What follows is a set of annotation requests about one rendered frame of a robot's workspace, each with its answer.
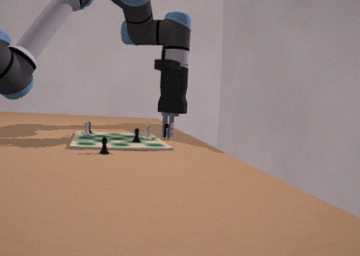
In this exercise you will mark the green and white chessboard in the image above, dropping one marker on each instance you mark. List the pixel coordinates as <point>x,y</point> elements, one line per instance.
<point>118,141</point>

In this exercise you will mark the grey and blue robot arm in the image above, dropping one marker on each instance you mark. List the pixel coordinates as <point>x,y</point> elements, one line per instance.
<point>18,64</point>

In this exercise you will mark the white chess bishop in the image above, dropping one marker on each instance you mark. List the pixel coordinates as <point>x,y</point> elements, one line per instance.
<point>147,135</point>

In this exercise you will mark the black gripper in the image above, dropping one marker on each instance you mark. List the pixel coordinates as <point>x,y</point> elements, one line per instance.
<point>173,86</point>

